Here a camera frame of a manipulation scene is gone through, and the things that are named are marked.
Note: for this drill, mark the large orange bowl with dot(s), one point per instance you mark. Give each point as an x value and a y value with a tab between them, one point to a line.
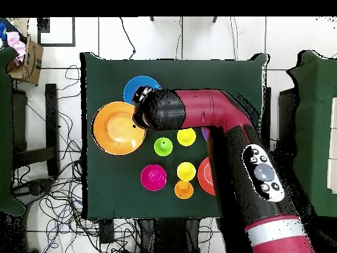
115	129

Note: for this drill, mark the yellow cup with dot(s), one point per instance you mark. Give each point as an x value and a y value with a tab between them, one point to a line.
186	137
186	171

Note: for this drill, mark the small pink bowl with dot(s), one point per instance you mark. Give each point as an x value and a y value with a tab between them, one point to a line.
153	178

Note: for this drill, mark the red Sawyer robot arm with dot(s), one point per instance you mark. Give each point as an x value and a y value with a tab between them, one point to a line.
210	105

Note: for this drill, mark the white box stack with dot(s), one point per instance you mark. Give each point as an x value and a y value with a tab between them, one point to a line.
333	158

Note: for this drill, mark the blue bowl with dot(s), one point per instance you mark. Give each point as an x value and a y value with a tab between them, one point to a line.
131	88

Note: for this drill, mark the dark green tablecloth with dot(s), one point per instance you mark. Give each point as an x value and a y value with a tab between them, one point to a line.
184	73

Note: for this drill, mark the green cup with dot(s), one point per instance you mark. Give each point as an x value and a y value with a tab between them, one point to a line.
163	146

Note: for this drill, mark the purple bowl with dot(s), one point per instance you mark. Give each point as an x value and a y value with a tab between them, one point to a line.
204	134

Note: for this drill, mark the black framed white board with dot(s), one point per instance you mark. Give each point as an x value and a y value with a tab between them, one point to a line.
73	31

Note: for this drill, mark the red bowl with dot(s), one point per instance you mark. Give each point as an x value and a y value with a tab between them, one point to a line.
205	176

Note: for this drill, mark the orange cup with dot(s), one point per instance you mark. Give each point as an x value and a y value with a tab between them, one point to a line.
184	192

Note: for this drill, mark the cardboard box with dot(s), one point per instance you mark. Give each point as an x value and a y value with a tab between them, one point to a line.
33	66

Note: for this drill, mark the pink cloth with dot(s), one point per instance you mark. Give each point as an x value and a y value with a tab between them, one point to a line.
15	44

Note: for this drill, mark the green cloth covered table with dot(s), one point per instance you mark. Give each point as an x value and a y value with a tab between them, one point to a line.
313	105
5	131

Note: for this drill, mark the small black box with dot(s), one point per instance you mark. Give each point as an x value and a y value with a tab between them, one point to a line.
106	232

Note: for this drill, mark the black bench frame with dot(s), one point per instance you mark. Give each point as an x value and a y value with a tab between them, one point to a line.
51	118

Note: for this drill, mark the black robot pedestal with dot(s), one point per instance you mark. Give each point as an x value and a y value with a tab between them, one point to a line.
171	237

